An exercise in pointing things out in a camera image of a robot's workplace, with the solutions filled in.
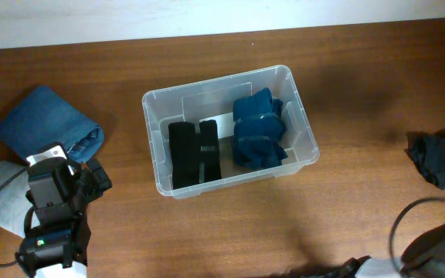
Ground dark grey taped cloth bundle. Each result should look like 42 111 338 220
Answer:
407 129 445 190

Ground clear plastic storage container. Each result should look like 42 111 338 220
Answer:
142 65 320 199

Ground dark blue jeans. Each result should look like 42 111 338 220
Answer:
0 86 105 163

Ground black cloth bundle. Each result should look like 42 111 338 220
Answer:
168 120 222 190

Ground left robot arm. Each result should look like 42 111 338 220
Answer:
15 158 112 277

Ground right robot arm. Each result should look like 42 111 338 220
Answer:
325 224 445 278

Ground light blue jeans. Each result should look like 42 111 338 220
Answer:
0 161 32 238

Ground white label in container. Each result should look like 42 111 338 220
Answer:
199 112 235 139

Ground right black camera cable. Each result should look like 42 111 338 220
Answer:
388 197 445 271

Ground teal taped cloth bundle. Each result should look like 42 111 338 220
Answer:
233 87 287 170

